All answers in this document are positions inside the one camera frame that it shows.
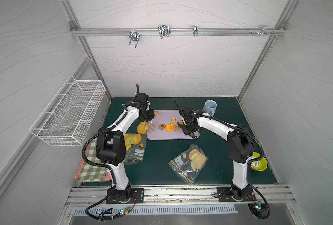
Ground clear resealable bag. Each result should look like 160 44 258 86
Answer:
137 111 161 134

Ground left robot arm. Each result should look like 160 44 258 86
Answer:
82 84 154 222

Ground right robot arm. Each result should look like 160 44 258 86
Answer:
174 100 270 219

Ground resealable bag with duck print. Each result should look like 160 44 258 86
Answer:
123 133 147 165

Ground resealable bag centre table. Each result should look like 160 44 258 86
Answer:
168 144 209 186

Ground brown heart cookie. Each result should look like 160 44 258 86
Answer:
159 124 166 130

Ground lilac plastic tray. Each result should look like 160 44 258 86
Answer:
147 110 192 141

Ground light blue ceramic mug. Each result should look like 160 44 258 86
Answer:
203 99 217 116

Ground metal hook clamp left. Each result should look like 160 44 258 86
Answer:
129 30 140 48

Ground pink tray with checked cloth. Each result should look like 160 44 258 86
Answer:
75 140 111 182

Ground green bowl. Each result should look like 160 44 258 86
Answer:
251 157 268 172

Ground metal hook clamp middle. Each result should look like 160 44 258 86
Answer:
158 25 171 39

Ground metal hook clamp small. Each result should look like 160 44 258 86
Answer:
193 25 199 37

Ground metal hook clamp right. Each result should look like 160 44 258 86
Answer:
251 25 276 37

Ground white wire basket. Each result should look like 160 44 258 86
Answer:
29 75 106 146

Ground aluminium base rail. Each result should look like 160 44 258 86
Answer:
65 184 296 206

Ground aluminium cross rail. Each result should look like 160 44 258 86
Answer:
71 27 287 37

